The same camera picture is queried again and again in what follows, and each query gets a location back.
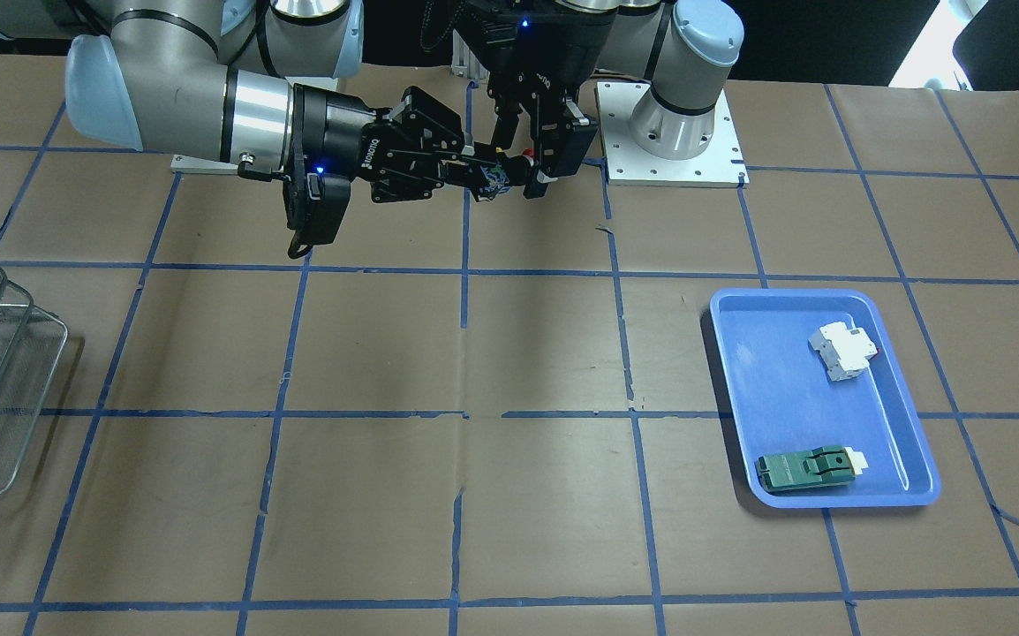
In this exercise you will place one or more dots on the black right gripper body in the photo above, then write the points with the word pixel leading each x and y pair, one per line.
pixel 338 129

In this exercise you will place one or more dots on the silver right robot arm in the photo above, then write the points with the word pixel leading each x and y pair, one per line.
pixel 225 81

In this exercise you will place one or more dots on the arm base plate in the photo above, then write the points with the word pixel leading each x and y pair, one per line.
pixel 200 167
pixel 647 145

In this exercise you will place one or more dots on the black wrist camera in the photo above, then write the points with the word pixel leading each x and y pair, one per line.
pixel 315 207

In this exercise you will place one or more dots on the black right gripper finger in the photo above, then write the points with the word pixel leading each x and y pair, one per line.
pixel 451 173
pixel 480 155

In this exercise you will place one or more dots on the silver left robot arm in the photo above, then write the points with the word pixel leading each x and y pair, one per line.
pixel 644 78

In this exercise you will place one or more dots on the blue plastic tray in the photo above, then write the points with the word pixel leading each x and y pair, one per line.
pixel 782 399

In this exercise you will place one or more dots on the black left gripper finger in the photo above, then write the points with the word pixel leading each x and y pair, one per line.
pixel 561 135
pixel 508 108

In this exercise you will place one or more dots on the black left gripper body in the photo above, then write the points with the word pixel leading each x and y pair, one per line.
pixel 554 64

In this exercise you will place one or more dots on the white circuit breaker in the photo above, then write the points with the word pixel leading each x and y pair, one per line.
pixel 846 352

